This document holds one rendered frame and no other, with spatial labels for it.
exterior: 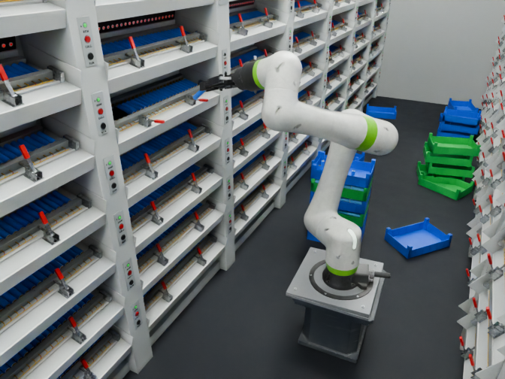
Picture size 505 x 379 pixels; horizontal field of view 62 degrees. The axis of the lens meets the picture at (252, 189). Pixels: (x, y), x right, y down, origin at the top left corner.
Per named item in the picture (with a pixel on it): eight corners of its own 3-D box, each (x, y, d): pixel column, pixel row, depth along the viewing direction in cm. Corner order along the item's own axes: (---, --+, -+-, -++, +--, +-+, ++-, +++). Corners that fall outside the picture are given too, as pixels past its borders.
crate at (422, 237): (424, 228, 255) (427, 216, 252) (449, 247, 239) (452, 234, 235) (384, 238, 245) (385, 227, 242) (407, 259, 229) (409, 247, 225)
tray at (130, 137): (217, 104, 178) (222, 83, 172) (116, 156, 130) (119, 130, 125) (179, 86, 183) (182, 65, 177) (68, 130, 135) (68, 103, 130)
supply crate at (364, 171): (373, 172, 232) (376, 159, 229) (367, 188, 216) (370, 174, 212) (320, 163, 242) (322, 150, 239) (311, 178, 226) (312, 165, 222)
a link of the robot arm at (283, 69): (311, 54, 126) (288, 41, 118) (306, 95, 125) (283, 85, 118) (276, 62, 136) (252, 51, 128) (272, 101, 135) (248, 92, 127)
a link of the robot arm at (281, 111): (344, 116, 146) (368, 111, 136) (341, 149, 145) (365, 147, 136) (255, 92, 127) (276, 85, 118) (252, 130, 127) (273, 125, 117)
